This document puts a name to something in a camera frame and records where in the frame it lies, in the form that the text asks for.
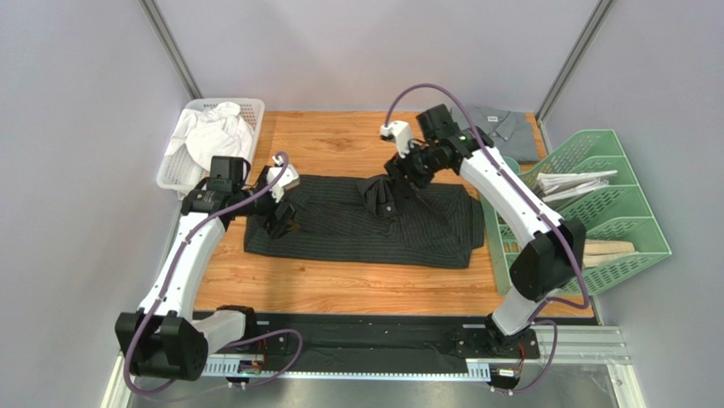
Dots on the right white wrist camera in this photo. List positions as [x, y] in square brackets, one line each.
[399, 133]

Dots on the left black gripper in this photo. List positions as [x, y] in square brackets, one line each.
[278, 227]

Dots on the left corner aluminium post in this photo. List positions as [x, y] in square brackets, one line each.
[163, 31]

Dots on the dark pinstriped long sleeve shirt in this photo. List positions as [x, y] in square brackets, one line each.
[368, 220]

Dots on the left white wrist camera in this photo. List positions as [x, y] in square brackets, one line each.
[281, 180]

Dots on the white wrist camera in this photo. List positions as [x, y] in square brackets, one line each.
[399, 133]
[281, 180]

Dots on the brown book in rack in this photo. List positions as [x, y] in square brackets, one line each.
[599, 252]

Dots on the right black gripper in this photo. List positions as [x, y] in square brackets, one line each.
[398, 178]

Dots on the white plastic laundry basket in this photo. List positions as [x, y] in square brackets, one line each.
[179, 173]

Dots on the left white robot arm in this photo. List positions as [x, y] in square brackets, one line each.
[160, 339]

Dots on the right corner aluminium post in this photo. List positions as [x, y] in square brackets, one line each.
[575, 55]

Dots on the white papers in rack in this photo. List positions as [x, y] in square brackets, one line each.
[552, 187]

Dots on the folded grey shirt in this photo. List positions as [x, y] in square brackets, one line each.
[510, 131]

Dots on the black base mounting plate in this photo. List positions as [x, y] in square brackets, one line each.
[369, 345]

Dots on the corner aluminium post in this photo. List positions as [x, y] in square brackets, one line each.
[163, 31]
[575, 55]

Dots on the white shirt in basket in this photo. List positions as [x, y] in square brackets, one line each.
[218, 131]

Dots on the aluminium frame rail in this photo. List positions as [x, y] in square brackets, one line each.
[583, 366]

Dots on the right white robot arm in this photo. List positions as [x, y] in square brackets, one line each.
[551, 246]

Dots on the green plastic file rack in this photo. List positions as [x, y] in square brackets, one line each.
[617, 212]

